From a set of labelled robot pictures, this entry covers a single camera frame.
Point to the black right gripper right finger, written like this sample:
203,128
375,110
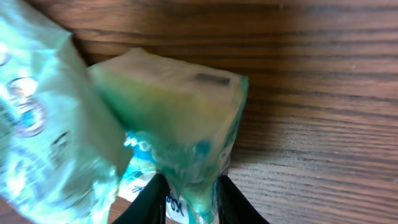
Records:
233,206

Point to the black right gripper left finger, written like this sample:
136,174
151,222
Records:
150,205

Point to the teal Kleenex tissue pack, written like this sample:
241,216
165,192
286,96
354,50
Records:
181,120

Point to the teal crinkled snack packet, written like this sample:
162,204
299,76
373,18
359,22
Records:
60,144

